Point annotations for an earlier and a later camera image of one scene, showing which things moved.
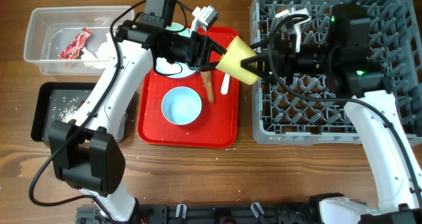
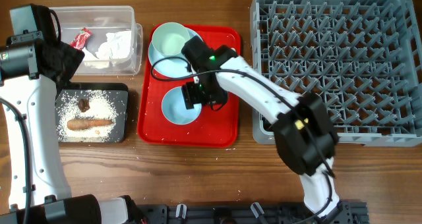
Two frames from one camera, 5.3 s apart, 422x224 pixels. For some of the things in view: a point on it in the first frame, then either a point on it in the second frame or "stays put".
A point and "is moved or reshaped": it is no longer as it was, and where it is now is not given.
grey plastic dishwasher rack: x=395 y=14 stays put
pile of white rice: x=68 y=112 is moved or reshaped
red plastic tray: x=219 y=123 stays put
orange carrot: x=206 y=76 is moved or reshaped
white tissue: x=106 y=53 stays put
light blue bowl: x=181 y=105 stays put
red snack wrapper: x=73 y=50 stays put
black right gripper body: x=312 y=59 -> x=199 y=92
